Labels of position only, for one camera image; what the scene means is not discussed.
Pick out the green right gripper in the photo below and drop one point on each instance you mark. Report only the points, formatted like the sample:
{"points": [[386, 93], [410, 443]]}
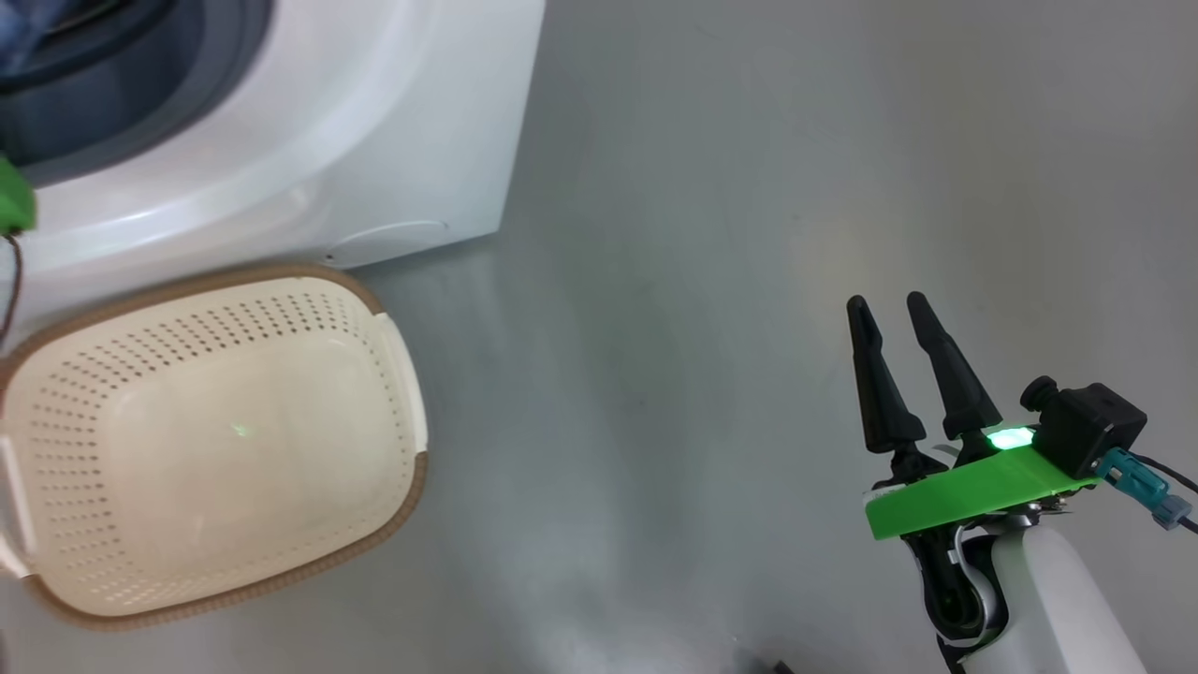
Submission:
{"points": [[973, 491]]}

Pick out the grey rubber door gasket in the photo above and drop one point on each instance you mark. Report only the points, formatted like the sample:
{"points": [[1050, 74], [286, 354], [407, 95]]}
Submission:
{"points": [[140, 94]]}

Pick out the round white filter cover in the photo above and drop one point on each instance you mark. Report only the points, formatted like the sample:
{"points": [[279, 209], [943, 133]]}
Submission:
{"points": [[393, 241]]}

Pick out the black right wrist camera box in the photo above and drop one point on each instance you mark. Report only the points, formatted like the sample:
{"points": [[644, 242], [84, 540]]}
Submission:
{"points": [[1090, 426]]}

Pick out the white front-load washing machine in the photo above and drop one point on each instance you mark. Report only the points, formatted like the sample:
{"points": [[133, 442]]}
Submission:
{"points": [[374, 140]]}

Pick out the cream perforated laundry basket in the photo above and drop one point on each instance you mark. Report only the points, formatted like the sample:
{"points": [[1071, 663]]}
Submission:
{"points": [[234, 449]]}

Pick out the blue patterned garment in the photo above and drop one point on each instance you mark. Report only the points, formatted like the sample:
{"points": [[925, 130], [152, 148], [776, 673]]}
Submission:
{"points": [[28, 28]]}

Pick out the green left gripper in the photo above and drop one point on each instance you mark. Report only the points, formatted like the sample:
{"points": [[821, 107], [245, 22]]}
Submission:
{"points": [[14, 201]]}

